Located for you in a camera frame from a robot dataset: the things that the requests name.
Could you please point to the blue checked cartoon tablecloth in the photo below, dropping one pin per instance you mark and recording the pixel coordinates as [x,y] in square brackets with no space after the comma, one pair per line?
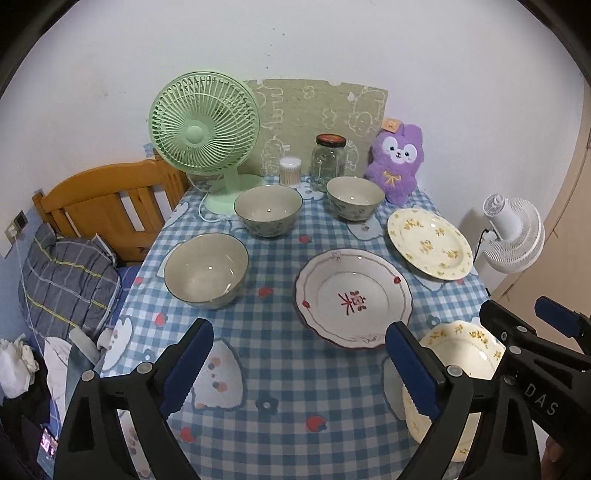
[277,369]

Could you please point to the yellow floral deep plate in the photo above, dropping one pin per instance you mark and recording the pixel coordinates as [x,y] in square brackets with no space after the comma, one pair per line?
[461,350]

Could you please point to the person's right hand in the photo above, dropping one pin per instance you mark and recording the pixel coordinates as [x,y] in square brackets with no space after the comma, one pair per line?
[551,454]

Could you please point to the white red-rimmed plate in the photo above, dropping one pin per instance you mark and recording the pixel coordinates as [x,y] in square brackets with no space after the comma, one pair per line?
[353,300]

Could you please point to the glass jar with dark lid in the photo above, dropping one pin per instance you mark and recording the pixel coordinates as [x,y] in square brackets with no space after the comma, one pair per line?
[328,161]

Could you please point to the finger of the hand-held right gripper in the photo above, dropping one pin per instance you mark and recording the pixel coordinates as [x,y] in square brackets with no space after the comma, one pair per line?
[556,316]
[503,323]

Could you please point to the cotton swab container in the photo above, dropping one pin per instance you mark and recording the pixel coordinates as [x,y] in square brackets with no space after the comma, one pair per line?
[291,173]

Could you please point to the white standing fan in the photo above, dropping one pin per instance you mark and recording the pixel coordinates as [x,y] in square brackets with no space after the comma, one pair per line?
[508,230]

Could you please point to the green cartoon woven mat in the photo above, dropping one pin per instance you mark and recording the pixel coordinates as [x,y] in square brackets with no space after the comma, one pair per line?
[300,106]

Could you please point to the yellow floral shallow plate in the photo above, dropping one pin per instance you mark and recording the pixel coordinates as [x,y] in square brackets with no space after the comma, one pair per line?
[429,242]

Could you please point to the smartphone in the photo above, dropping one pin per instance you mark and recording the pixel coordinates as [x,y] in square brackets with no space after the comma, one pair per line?
[46,445]

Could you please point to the wall socket panel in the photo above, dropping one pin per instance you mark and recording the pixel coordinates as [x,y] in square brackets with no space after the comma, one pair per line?
[19,220]

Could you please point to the white crumpled bag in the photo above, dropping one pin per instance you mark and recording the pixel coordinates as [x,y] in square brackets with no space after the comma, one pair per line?
[14,364]

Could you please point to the purple plush toy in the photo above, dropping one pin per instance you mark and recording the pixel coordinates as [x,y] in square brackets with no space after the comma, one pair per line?
[395,170]

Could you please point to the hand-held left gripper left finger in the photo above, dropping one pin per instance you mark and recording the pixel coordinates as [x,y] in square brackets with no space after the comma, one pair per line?
[184,369]

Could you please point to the large grey-green ceramic bowl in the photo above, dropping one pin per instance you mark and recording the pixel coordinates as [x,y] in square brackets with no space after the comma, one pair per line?
[205,272]

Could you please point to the green desk fan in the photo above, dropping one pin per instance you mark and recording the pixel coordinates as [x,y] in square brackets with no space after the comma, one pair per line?
[194,134]

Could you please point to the grey floral ceramic bowl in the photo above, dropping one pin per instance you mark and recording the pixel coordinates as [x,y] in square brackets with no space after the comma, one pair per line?
[355,196]
[268,210]

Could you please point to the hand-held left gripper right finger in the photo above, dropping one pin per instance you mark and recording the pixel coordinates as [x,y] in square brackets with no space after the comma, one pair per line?
[413,374]

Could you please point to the dark cloth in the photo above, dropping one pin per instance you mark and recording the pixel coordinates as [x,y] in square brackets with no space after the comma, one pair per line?
[23,410]

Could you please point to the beige wooden door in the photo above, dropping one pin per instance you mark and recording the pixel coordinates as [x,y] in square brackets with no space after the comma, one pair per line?
[568,258]

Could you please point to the grey plaid pillow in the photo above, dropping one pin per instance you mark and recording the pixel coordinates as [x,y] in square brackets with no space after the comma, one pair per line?
[64,277]

